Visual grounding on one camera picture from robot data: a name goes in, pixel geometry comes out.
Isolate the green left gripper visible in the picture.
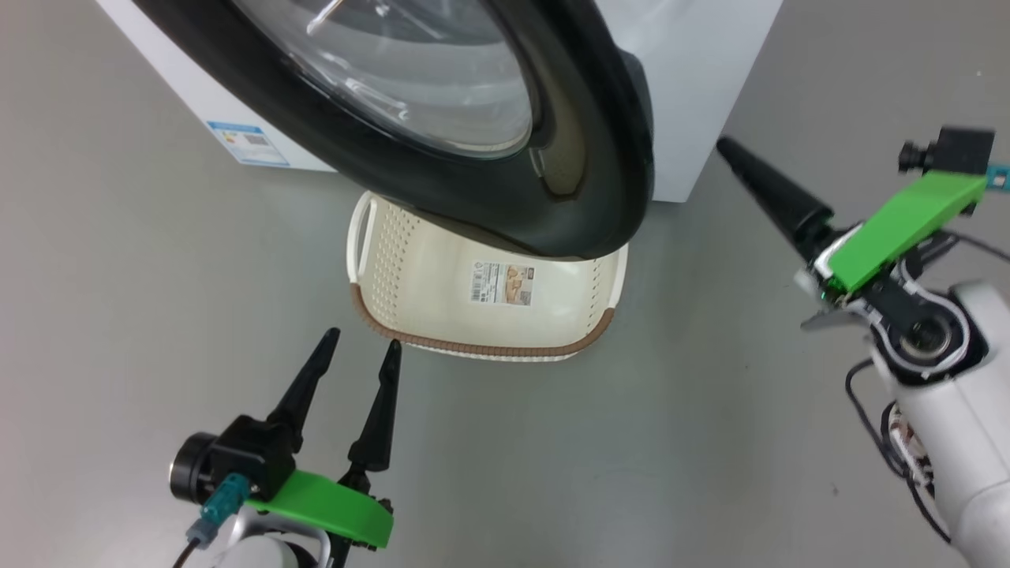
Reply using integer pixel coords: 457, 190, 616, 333
245, 327, 403, 550

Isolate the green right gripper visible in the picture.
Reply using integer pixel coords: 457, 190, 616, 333
716, 136, 989, 332

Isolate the black glass washing machine door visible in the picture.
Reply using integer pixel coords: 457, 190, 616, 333
130, 0, 656, 261

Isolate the white front-load washing machine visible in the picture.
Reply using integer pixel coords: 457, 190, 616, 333
95, 0, 784, 204

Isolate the cream perforated laundry basket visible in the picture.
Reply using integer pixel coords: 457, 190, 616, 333
346, 189, 630, 364

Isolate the paper label sticker with barcode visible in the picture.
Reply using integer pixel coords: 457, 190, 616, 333
470, 260, 537, 307

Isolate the blue white energy label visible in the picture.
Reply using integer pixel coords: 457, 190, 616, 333
207, 121, 290, 166

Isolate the teal left camera connector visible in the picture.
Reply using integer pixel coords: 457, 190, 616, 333
188, 473, 250, 550

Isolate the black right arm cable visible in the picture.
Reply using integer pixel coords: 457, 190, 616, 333
844, 359, 957, 547

